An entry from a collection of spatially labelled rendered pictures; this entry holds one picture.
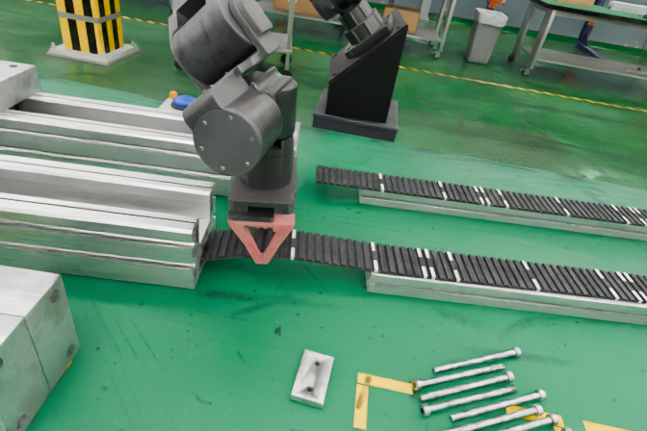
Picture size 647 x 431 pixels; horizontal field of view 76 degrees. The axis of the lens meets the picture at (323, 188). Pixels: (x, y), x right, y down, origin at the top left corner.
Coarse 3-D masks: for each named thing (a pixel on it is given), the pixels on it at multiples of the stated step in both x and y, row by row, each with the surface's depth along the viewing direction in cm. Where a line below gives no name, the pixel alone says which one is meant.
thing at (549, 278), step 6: (534, 264) 55; (546, 264) 55; (540, 270) 53; (546, 270) 54; (546, 276) 52; (552, 276) 53; (546, 282) 52; (552, 282) 52; (552, 288) 51; (558, 288) 51
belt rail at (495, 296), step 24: (384, 288) 50; (408, 288) 51; (432, 288) 50; (456, 288) 50; (480, 288) 50; (504, 288) 50; (552, 312) 52; (576, 312) 52; (600, 312) 52; (624, 312) 51
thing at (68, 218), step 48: (0, 192) 43; (48, 192) 49; (96, 192) 49; (144, 192) 49; (192, 192) 49; (0, 240) 44; (48, 240) 44; (96, 240) 43; (144, 240) 44; (192, 240) 43; (192, 288) 47
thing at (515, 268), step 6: (510, 264) 54; (516, 264) 54; (510, 270) 53; (516, 270) 53; (522, 270) 53; (516, 276) 52; (522, 276) 52; (516, 282) 51; (522, 282) 51; (528, 282) 51; (522, 288) 50; (528, 288) 50
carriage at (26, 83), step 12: (0, 72) 59; (12, 72) 60; (24, 72) 61; (36, 72) 64; (0, 84) 57; (12, 84) 59; (24, 84) 62; (36, 84) 64; (0, 96) 57; (12, 96) 59; (24, 96) 62; (0, 108) 58; (12, 108) 62
